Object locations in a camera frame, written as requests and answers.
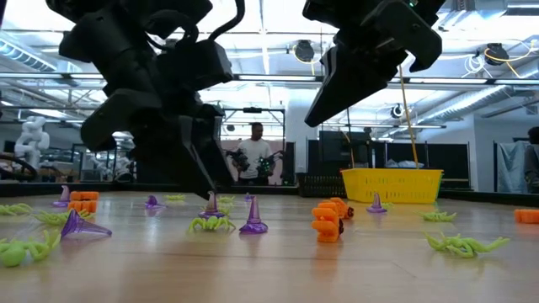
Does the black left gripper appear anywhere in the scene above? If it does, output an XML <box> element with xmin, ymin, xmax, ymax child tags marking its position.
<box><xmin>78</xmin><ymin>87</ymin><xmax>236</xmax><ymax>202</ymax></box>

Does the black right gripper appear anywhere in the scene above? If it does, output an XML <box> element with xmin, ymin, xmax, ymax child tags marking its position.
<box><xmin>302</xmin><ymin>0</ymin><xmax>444</xmax><ymax>129</ymax></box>

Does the person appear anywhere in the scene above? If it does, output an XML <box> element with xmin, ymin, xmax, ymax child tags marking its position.
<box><xmin>235</xmin><ymin>121</ymin><xmax>275</xmax><ymax>187</ymax></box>
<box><xmin>523</xmin><ymin>125</ymin><xmax>539</xmax><ymax>194</ymax></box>

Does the long ceiling light bar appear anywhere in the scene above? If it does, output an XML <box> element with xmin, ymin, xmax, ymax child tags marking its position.
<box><xmin>0</xmin><ymin>72</ymin><xmax>539</xmax><ymax>85</ymax></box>

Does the black partition panel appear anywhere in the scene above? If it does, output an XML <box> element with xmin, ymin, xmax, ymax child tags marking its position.
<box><xmin>306</xmin><ymin>130</ymin><xmax>374</xmax><ymax>174</ymax></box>
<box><xmin>385</xmin><ymin>141</ymin><xmax>472</xmax><ymax>191</ymax></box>

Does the white square column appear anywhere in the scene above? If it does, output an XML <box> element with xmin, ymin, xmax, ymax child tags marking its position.
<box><xmin>286</xmin><ymin>88</ymin><xmax>320</xmax><ymax>174</ymax></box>

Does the white plastic bag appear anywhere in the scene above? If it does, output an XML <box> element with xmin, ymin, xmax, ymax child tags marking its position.
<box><xmin>385</xmin><ymin>158</ymin><xmax>425</xmax><ymax>170</ymax></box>

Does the black plastic mesh basket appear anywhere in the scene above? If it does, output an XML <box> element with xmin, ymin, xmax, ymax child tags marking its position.
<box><xmin>296</xmin><ymin>171</ymin><xmax>347</xmax><ymax>199</ymax></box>

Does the orange plastic pumpkin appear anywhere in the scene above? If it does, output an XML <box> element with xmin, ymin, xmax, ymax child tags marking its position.
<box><xmin>69</xmin><ymin>190</ymin><xmax>101</xmax><ymax>202</ymax></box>
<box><xmin>513</xmin><ymin>208</ymin><xmax>539</xmax><ymax>225</ymax></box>
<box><xmin>310</xmin><ymin>206</ymin><xmax>345</xmax><ymax>245</ymax></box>
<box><xmin>67</xmin><ymin>200</ymin><xmax>99</xmax><ymax>214</ymax></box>
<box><xmin>317</xmin><ymin>196</ymin><xmax>355</xmax><ymax>221</ymax></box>

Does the yellow plastic mesh basket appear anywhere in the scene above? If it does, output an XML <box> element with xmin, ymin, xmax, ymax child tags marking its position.
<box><xmin>339</xmin><ymin>167</ymin><xmax>445</xmax><ymax>205</ymax></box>

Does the white robot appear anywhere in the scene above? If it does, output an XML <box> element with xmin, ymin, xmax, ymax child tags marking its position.
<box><xmin>13</xmin><ymin>115</ymin><xmax>51</xmax><ymax>170</ymax></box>

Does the grey hanging cloth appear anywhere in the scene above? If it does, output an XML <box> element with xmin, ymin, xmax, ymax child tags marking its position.
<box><xmin>496</xmin><ymin>141</ymin><xmax>527</xmax><ymax>194</ymax></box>

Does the black camera rig frame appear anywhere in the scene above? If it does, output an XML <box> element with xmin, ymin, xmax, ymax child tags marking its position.
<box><xmin>222</xmin><ymin>106</ymin><xmax>288</xmax><ymax>186</ymax></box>

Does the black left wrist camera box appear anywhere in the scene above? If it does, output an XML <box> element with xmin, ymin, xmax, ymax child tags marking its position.
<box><xmin>156</xmin><ymin>39</ymin><xmax>235</xmax><ymax>93</ymax></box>

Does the yellow hanging strap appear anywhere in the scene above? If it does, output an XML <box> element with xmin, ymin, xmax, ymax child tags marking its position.
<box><xmin>398</xmin><ymin>65</ymin><xmax>421</xmax><ymax>170</ymax></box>

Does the black aluminium table frame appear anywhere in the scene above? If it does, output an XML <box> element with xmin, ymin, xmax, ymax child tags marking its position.
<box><xmin>0</xmin><ymin>179</ymin><xmax>539</xmax><ymax>208</ymax></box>

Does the silver ventilation duct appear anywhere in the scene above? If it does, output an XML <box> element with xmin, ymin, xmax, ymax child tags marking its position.
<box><xmin>0</xmin><ymin>39</ymin><xmax>58</xmax><ymax>73</ymax></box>
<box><xmin>414</xmin><ymin>83</ymin><xmax>539</xmax><ymax>125</ymax></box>

